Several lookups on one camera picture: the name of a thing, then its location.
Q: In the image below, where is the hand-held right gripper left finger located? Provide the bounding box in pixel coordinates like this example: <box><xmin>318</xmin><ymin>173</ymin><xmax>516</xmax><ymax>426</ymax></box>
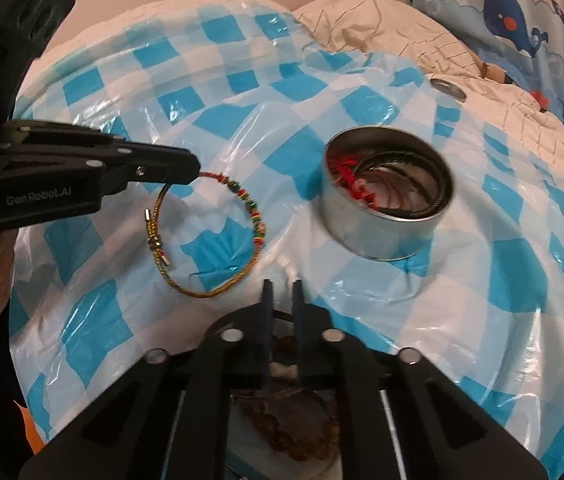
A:
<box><xmin>19</xmin><ymin>280</ymin><xmax>277</xmax><ymax>480</ymax></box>

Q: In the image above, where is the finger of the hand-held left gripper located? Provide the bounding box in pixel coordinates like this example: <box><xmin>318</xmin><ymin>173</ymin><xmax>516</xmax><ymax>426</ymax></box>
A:
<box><xmin>96</xmin><ymin>155</ymin><xmax>199</xmax><ymax>197</ymax></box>
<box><xmin>4</xmin><ymin>120</ymin><xmax>201</xmax><ymax>164</ymax></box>

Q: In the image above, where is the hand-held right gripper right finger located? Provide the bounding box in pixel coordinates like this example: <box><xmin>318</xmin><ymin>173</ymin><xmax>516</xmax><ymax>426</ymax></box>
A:
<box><xmin>292</xmin><ymin>280</ymin><xmax>548</xmax><ymax>480</ymax></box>

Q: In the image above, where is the multicolour braided cord bracelet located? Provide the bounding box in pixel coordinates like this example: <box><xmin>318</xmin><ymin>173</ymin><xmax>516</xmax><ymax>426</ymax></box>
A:
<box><xmin>144</xmin><ymin>172</ymin><xmax>267</xmax><ymax>298</ymax></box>

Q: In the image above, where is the round metal tin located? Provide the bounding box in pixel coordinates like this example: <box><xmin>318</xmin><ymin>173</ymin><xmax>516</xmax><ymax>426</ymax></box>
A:
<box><xmin>318</xmin><ymin>126</ymin><xmax>455</xmax><ymax>261</ymax></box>

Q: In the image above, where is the brown bead bracelet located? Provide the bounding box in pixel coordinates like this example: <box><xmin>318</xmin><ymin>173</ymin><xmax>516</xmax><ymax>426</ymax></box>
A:
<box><xmin>234</xmin><ymin>335</ymin><xmax>343</xmax><ymax>463</ymax></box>

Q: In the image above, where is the red cord bracelet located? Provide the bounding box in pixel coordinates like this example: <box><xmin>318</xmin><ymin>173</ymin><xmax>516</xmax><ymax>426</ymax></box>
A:
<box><xmin>329</xmin><ymin>155</ymin><xmax>383</xmax><ymax>211</ymax></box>

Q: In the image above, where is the black ring hair tie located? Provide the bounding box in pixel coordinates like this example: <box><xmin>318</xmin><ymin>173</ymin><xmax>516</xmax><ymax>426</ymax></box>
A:
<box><xmin>362</xmin><ymin>152</ymin><xmax>450</xmax><ymax>218</ymax></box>

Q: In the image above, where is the blue checked plastic sheet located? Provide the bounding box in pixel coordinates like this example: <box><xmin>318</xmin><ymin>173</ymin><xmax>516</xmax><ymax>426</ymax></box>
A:
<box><xmin>9</xmin><ymin>0</ymin><xmax>564</xmax><ymax>480</ymax></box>

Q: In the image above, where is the person's black jacket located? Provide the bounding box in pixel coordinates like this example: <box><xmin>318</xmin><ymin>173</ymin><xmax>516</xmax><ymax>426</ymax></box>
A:
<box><xmin>0</xmin><ymin>0</ymin><xmax>80</xmax><ymax>171</ymax></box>

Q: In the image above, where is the beige quilted blanket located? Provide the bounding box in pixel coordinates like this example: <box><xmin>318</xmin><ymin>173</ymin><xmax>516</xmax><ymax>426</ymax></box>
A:
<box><xmin>294</xmin><ymin>0</ymin><xmax>564</xmax><ymax>161</ymax></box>

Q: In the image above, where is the round metal tin lid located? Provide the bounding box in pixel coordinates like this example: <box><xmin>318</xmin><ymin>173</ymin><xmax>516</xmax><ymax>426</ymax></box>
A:
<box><xmin>429</xmin><ymin>77</ymin><xmax>468</xmax><ymax>102</ymax></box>

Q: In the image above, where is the small tan tag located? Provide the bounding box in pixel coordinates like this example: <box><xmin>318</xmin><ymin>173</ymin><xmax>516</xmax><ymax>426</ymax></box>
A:
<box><xmin>479</xmin><ymin>60</ymin><xmax>513</xmax><ymax>83</ymax></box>

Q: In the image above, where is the whale print curtain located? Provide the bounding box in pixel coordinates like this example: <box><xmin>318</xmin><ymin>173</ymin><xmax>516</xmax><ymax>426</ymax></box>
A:
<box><xmin>407</xmin><ymin>0</ymin><xmax>564</xmax><ymax>161</ymax></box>

